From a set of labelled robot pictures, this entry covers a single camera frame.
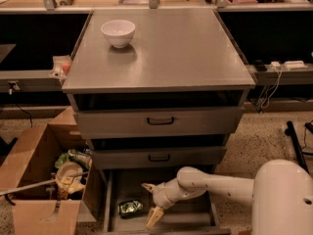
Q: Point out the top grey drawer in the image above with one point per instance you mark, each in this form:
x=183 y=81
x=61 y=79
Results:
x=158 y=122

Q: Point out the bottom grey drawer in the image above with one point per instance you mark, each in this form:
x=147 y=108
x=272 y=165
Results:
x=192 y=217

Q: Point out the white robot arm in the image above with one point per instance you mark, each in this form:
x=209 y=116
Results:
x=280 y=196

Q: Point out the white power strip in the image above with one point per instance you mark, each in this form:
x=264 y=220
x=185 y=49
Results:
x=294 y=65

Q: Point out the grey metal rod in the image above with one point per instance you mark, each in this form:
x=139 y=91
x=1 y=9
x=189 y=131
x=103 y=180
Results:
x=35 y=185

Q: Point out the middle grey drawer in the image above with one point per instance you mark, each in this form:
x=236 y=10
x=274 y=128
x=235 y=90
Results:
x=158 y=157

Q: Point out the green bag in box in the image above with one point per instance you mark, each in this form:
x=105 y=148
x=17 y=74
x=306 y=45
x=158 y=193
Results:
x=76 y=156

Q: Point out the white ceramic bowl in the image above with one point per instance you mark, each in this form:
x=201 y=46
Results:
x=119 y=33

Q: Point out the small tray with red object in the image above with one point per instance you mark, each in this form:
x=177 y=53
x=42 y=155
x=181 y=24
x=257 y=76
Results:
x=61 y=66

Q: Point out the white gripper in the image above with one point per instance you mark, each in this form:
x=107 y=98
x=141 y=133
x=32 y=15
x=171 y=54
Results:
x=162 y=196

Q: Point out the grey metal drawer cabinet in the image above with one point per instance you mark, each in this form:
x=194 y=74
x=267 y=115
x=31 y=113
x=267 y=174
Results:
x=178 y=58

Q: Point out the cream bowl in box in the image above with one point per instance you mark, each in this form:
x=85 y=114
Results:
x=68 y=177

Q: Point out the grey drawer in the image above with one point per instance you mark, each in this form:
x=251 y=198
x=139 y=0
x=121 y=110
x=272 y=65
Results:
x=158 y=157
x=158 y=122
x=192 y=217

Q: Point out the black floor stand bar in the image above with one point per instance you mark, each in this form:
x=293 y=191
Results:
x=290 y=131

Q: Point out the crushed green can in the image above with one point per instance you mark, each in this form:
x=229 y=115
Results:
x=130 y=208

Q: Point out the brown cardboard box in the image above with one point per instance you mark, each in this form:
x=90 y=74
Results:
x=32 y=160

